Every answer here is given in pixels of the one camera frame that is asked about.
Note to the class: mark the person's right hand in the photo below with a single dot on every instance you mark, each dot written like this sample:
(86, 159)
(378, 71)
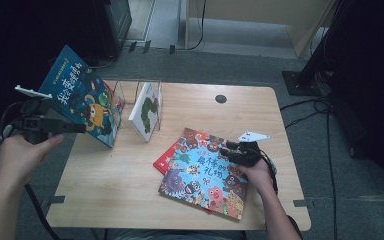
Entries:
(260, 176)

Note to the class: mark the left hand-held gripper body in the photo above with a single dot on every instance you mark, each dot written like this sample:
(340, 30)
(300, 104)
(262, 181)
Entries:
(35, 125)

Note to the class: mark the person's left hand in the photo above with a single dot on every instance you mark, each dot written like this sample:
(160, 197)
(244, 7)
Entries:
(20, 160)

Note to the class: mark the dark blue picture book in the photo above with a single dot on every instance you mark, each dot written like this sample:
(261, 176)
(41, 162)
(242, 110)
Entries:
(80, 96)

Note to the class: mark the grey tape strip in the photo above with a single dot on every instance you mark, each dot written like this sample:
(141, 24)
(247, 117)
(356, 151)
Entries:
(301, 203)
(58, 200)

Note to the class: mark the clear acrylic book rack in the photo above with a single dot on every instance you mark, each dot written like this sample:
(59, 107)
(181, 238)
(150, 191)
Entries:
(130, 90)

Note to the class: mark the black stand base plate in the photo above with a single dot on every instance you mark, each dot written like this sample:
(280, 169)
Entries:
(291, 83)

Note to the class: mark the light wooden furniture panel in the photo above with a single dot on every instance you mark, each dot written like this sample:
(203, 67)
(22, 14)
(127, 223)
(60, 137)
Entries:
(263, 10)

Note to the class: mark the black cabinet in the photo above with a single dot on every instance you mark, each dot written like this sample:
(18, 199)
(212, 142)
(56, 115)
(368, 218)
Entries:
(113, 23)

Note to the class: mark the black stand post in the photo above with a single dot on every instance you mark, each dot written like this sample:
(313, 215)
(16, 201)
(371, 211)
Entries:
(326, 40)

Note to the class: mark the light blue monsters picture book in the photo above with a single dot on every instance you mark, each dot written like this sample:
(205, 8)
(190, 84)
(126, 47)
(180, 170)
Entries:
(203, 173)

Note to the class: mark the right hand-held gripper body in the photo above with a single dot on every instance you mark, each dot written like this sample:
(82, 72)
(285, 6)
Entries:
(248, 153)

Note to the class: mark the person's dark clothing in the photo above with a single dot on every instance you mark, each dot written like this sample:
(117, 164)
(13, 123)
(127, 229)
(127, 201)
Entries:
(180, 235)

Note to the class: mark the black round table grommet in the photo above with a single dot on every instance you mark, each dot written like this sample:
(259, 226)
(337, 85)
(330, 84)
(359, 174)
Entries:
(220, 99)

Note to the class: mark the red picture book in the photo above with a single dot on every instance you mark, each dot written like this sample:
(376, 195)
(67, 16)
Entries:
(165, 160)

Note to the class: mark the white caterpillar picture book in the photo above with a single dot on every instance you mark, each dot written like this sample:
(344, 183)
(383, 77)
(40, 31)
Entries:
(146, 113)

